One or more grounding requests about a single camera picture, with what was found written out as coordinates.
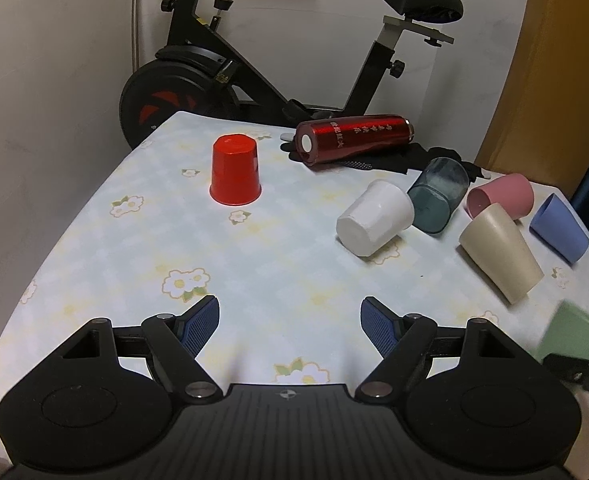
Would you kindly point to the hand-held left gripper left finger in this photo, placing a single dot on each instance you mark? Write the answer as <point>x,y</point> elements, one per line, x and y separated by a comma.
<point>202,324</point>

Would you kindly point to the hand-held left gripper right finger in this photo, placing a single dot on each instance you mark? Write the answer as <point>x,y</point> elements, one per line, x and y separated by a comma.
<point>377,326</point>

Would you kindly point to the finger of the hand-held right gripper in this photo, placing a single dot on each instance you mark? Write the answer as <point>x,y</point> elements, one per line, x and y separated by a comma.
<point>581,372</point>

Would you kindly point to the green plastic cup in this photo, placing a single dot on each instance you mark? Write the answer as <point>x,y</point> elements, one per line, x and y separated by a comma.
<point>574,332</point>

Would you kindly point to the white plastic cup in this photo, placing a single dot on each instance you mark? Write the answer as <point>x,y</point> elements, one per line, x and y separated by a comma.
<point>374,220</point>

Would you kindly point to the beige plastic cup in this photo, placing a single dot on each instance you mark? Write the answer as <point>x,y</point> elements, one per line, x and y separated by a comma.
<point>499,255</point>

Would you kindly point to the dark teal translucent cup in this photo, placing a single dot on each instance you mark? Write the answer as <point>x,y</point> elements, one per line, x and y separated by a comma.
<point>437,197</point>

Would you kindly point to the blue plastic cup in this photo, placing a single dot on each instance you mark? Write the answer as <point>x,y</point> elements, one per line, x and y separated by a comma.
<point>559,229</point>

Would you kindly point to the red plastic cup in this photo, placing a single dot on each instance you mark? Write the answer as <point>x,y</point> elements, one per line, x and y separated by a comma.
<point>235,172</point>

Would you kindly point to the pink plastic cup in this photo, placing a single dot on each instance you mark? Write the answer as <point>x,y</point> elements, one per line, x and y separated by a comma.
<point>501,195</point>

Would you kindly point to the floral tablecloth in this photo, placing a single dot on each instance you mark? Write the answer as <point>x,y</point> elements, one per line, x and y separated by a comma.
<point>274,260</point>

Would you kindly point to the black glove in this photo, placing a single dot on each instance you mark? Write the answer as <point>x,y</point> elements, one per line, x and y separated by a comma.
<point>424,157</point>

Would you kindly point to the red metal thermos bottle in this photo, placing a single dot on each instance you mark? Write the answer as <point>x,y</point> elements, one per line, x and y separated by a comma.
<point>359,137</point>

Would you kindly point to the small white oval object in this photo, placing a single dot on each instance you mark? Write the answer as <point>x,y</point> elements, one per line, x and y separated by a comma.
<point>287,136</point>

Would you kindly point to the black exercise bike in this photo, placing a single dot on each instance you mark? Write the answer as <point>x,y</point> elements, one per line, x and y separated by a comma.
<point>244,65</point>

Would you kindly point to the wooden door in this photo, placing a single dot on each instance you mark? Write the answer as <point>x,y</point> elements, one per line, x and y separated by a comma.
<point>564,60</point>

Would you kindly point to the metal pipe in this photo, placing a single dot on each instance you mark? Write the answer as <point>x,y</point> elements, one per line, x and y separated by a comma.
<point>135,15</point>

